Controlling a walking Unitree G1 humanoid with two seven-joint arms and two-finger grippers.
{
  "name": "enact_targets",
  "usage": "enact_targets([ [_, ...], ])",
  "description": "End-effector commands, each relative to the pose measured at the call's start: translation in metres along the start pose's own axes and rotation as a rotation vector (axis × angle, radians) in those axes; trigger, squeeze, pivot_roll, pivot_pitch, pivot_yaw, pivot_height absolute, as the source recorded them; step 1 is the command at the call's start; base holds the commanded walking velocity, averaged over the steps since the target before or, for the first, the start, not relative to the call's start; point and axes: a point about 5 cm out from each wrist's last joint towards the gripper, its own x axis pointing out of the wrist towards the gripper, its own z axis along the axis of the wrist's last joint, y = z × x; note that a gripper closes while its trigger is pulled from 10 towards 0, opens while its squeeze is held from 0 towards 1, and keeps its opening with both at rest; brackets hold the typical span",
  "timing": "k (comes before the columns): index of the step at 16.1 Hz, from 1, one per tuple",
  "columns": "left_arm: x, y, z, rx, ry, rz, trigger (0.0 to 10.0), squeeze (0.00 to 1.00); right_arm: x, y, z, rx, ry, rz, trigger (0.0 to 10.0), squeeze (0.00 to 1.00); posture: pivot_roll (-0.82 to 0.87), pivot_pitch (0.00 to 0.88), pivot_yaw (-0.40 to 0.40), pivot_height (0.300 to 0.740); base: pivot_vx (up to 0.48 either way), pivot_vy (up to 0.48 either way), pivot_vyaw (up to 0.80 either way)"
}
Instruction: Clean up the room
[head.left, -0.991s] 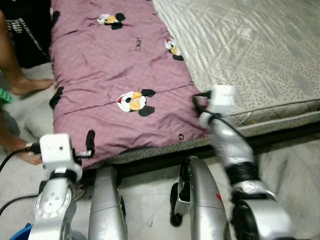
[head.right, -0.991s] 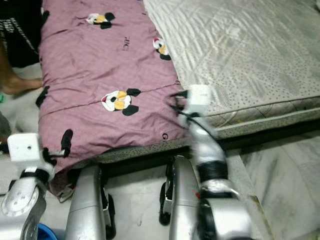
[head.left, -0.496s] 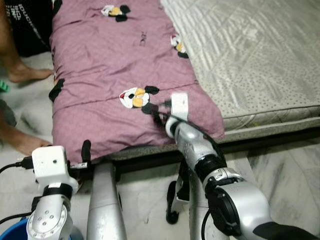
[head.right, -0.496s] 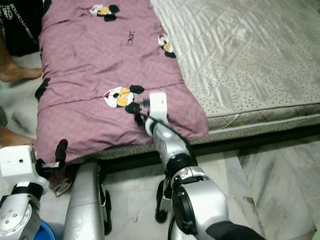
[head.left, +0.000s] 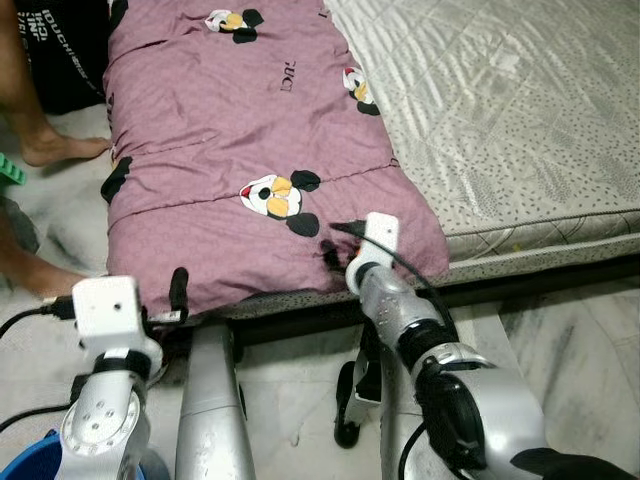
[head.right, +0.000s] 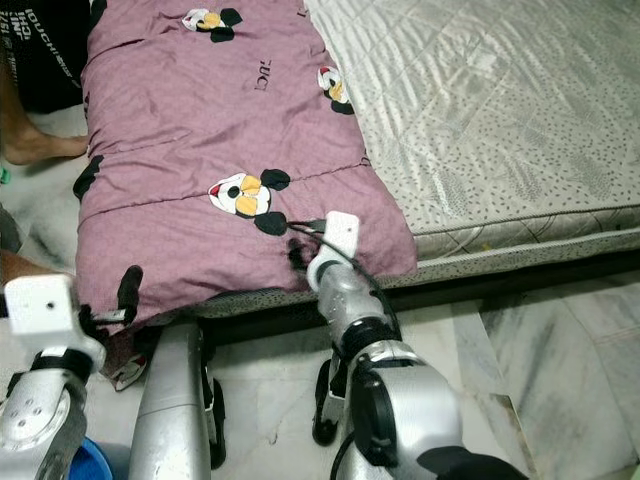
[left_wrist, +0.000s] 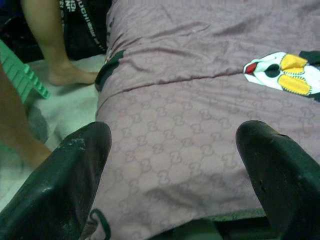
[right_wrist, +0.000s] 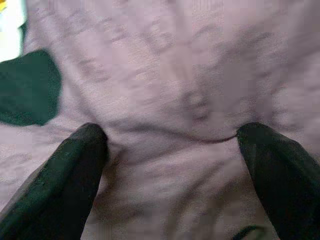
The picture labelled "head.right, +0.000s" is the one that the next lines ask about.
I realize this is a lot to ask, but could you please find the purple cartoon print quilt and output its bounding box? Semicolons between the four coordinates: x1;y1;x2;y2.
72;0;419;331

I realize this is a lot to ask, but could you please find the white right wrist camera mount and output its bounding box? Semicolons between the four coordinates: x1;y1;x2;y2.
318;210;361;263

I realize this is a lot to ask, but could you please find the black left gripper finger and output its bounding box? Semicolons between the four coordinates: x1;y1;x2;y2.
116;263;146;327

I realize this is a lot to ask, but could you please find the black bag white lettering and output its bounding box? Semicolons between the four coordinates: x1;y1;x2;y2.
0;0;96;113

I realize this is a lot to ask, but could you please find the grey robot left leg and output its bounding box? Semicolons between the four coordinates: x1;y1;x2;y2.
128;320;226;480

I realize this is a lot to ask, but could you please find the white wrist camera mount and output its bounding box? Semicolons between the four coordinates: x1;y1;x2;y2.
318;210;361;263
3;274;86;356

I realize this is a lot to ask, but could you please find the blue plastic bucket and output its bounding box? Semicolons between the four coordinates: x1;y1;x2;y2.
75;438;113;480

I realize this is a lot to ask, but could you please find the white quilted mattress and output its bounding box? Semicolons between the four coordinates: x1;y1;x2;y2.
305;0;640;291

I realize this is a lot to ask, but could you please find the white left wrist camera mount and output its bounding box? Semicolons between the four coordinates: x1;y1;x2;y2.
3;274;86;356

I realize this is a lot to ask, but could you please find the dark bed frame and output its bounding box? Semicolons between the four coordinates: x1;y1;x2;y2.
200;255;640;346

